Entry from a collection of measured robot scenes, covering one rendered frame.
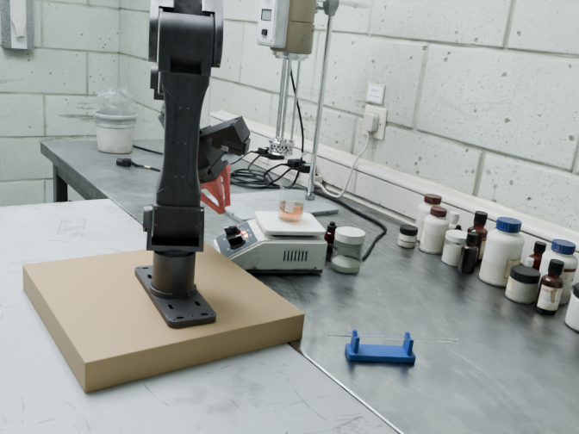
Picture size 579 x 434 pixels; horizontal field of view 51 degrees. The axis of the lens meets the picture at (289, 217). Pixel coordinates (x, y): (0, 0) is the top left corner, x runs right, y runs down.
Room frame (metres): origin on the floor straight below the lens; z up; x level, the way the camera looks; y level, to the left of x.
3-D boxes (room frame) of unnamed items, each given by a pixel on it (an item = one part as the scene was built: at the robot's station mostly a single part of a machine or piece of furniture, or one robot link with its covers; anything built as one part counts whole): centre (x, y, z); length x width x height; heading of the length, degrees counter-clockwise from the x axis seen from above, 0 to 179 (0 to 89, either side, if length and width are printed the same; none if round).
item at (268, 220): (1.13, 0.00, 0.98); 0.12 x 0.12 x 0.01; 16
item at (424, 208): (1.38, -0.33, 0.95); 0.06 x 0.06 x 0.11
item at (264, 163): (1.92, 0.05, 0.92); 0.40 x 0.06 x 0.04; 37
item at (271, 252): (1.13, 0.02, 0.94); 0.22 x 0.13 x 0.08; 106
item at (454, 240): (1.24, -0.37, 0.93); 0.06 x 0.06 x 0.07
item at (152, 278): (0.84, 0.16, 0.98); 0.20 x 0.07 x 0.08; 29
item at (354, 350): (0.80, -0.15, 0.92); 0.10 x 0.03 x 0.04; 97
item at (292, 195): (1.14, 0.00, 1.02); 0.06 x 0.05 x 0.08; 21
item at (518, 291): (1.08, -0.45, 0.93); 0.05 x 0.05 x 0.06
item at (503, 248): (1.16, -0.43, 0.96); 0.07 x 0.07 x 0.13
